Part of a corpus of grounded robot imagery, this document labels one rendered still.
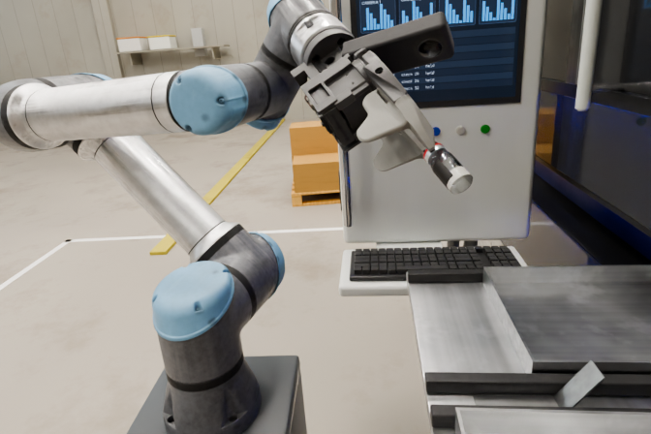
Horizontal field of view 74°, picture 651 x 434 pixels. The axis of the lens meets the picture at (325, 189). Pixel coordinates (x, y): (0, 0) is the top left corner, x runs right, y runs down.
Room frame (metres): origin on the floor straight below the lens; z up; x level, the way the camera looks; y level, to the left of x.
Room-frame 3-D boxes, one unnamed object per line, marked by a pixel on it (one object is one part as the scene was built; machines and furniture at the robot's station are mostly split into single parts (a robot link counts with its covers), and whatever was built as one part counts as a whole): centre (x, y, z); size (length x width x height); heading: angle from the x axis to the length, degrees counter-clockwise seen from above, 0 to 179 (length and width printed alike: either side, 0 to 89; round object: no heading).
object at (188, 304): (0.57, 0.20, 0.96); 0.13 x 0.12 x 0.14; 159
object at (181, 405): (0.56, 0.20, 0.84); 0.15 x 0.15 x 0.10
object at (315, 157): (4.03, -0.23, 0.33); 1.15 x 0.79 x 0.65; 86
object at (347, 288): (0.99, -0.25, 0.79); 0.45 x 0.28 x 0.03; 83
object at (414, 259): (0.94, -0.25, 0.82); 0.40 x 0.14 x 0.02; 83
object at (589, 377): (0.43, -0.24, 0.91); 0.14 x 0.03 x 0.06; 84
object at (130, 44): (8.96, 3.52, 1.69); 0.46 x 0.38 x 0.26; 86
